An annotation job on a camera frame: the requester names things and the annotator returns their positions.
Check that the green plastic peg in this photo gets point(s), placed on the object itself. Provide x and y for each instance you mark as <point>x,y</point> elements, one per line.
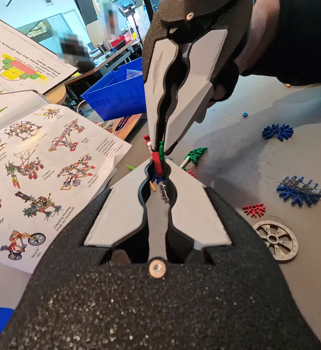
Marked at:
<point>161,153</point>

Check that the grey spoked wheel hub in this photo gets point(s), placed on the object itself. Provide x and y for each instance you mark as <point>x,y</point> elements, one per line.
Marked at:
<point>275,224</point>

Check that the tripod light stand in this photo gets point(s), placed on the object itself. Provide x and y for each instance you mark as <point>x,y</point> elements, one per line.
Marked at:
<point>135,24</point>

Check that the white instruction sheet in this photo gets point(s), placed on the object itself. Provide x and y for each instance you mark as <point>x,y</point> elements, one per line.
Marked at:
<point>26,54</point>

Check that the clear plastic bag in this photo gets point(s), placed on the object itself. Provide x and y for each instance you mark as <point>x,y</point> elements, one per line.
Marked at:
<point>134,74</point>

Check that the multicolour construction toy model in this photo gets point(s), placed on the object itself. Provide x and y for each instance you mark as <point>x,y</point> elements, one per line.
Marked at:
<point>156,162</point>

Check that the cluttered wooden desk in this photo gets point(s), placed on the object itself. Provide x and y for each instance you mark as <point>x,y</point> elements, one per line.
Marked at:
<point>105,64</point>

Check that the person's right hand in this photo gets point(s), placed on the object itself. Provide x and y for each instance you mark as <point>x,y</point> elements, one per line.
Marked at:
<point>258,35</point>

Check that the plain blue plastic bin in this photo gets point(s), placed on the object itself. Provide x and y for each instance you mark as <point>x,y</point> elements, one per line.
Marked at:
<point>116,95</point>

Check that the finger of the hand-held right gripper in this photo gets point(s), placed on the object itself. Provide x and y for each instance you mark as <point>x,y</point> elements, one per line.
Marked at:
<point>201,71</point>
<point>156,82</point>

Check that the bundle of red rods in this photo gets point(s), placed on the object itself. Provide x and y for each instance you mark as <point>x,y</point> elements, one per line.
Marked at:
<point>191,174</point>

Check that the red half snowflake connector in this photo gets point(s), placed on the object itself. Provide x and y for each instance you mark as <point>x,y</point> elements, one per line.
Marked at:
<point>254,210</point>

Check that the orange toy packaging bag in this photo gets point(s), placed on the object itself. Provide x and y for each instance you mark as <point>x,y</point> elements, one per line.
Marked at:
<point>125,125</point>

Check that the open toy instruction booklet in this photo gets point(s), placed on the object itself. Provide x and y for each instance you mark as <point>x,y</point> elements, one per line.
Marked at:
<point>54,177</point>

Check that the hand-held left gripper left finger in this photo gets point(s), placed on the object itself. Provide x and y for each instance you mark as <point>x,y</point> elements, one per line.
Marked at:
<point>116,216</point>

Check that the blue snowflake connector with grey piece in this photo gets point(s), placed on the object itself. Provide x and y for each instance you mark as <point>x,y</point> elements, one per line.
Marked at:
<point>294,194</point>

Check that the round wooden stool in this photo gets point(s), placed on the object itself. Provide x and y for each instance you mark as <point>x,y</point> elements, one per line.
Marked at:
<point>56,95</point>

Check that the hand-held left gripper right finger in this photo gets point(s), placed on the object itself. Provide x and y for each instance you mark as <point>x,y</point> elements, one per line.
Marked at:
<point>198,216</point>

